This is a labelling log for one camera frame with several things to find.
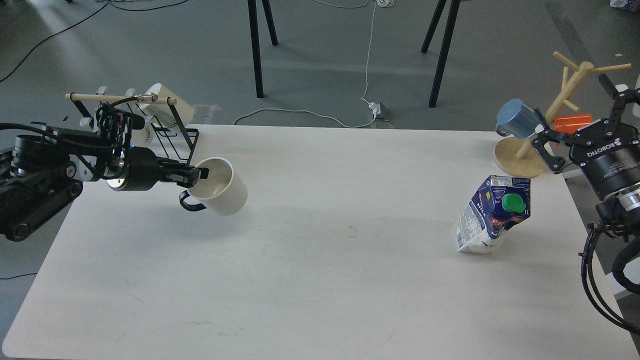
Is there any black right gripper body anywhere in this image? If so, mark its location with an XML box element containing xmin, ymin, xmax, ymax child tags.
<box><xmin>570</xmin><ymin>121</ymin><xmax>640</xmax><ymax>199</ymax></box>

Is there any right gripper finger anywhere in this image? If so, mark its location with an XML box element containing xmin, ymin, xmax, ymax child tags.
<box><xmin>531</xmin><ymin>108</ymin><xmax>581</xmax><ymax>174</ymax></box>
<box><xmin>598</xmin><ymin>73</ymin><xmax>640</xmax><ymax>132</ymax></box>

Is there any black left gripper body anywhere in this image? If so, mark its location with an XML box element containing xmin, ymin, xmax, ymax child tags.
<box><xmin>106</xmin><ymin>146</ymin><xmax>163</xmax><ymax>192</ymax></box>

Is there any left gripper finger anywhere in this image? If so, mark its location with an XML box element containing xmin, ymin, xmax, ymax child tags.
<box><xmin>158</xmin><ymin>158</ymin><xmax>210</xmax><ymax>181</ymax></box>
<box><xmin>162</xmin><ymin>175</ymin><xmax>201</xmax><ymax>189</ymax></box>

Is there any white mug black handle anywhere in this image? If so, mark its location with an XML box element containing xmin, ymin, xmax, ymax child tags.
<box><xmin>178</xmin><ymin>157</ymin><xmax>249</xmax><ymax>217</ymax></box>

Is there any blue milk carton green cap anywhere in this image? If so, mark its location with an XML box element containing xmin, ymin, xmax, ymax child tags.
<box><xmin>455</xmin><ymin>175</ymin><xmax>531</xmax><ymax>255</ymax></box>

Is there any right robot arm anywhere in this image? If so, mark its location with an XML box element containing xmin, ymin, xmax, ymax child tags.
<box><xmin>530</xmin><ymin>75</ymin><xmax>640</xmax><ymax>334</ymax></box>

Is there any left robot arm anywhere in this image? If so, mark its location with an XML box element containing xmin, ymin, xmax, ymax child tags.
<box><xmin>0</xmin><ymin>93</ymin><xmax>210</xmax><ymax>242</ymax></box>

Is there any orange mug on tree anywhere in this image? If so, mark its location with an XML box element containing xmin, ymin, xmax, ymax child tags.
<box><xmin>553</xmin><ymin>112</ymin><xmax>593</xmax><ymax>135</ymax></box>

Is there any blue mug on tree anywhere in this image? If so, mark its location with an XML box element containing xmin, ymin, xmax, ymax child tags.
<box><xmin>495</xmin><ymin>98</ymin><xmax>543</xmax><ymax>141</ymax></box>

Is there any white mug on rack front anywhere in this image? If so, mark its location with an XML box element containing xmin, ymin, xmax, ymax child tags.
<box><xmin>130</xmin><ymin>116</ymin><xmax>154</xmax><ymax>147</ymax></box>

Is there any white mug on rack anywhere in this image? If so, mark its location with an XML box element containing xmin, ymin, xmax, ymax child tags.
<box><xmin>139</xmin><ymin>83</ymin><xmax>195</xmax><ymax>133</ymax></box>
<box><xmin>130</xmin><ymin>116</ymin><xmax>154</xmax><ymax>147</ymax></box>

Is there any wooden mug tree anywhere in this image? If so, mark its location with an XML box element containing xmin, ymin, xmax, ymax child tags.
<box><xmin>493</xmin><ymin>51</ymin><xmax>632</xmax><ymax>179</ymax></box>

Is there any white mug on rack rear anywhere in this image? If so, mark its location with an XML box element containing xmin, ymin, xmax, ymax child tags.
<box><xmin>139</xmin><ymin>83</ymin><xmax>195</xmax><ymax>133</ymax></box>

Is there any black table leg right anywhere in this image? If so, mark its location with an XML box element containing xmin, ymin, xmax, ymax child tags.
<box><xmin>420</xmin><ymin>0</ymin><xmax>461</xmax><ymax>109</ymax></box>

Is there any black table leg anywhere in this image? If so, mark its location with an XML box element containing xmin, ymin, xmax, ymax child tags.
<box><xmin>247</xmin><ymin>0</ymin><xmax>279</xmax><ymax>99</ymax></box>
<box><xmin>420</xmin><ymin>0</ymin><xmax>461</xmax><ymax>109</ymax></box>

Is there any white power adapter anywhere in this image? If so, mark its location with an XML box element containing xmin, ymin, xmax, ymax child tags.
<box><xmin>368</xmin><ymin>101</ymin><xmax>390</xmax><ymax>121</ymax></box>

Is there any black table leg left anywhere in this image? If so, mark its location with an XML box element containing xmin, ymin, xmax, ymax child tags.
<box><xmin>247</xmin><ymin>0</ymin><xmax>279</xmax><ymax>99</ymax></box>

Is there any black wire mug rack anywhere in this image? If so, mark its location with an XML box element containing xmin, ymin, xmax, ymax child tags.
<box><xmin>65</xmin><ymin>83</ymin><xmax>199</xmax><ymax>165</ymax></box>

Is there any black floor cable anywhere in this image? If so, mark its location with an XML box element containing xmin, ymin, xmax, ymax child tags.
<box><xmin>0</xmin><ymin>0</ymin><xmax>188</xmax><ymax>83</ymax></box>

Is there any white power cable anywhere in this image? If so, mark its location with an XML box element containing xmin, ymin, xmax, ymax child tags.
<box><xmin>232</xmin><ymin>0</ymin><xmax>396</xmax><ymax>129</ymax></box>

